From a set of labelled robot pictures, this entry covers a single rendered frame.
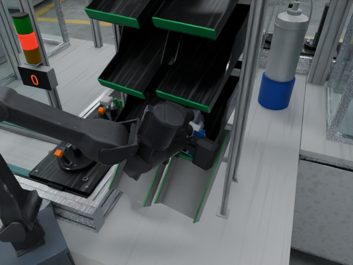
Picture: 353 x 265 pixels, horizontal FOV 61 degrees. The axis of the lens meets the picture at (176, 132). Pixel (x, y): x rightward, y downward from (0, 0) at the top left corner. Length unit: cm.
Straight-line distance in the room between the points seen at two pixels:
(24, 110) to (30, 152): 79
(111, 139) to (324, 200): 123
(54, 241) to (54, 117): 38
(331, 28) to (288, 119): 52
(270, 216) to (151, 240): 40
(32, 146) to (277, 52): 111
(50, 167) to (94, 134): 62
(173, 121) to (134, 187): 48
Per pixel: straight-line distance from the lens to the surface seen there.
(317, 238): 181
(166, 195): 92
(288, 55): 146
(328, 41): 179
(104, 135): 53
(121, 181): 97
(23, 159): 129
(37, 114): 53
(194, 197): 89
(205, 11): 62
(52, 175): 110
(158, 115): 50
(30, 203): 72
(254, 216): 109
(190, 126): 67
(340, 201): 159
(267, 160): 129
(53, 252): 81
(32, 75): 117
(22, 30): 110
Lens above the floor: 172
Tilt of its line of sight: 39 degrees down
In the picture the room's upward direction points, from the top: straight up
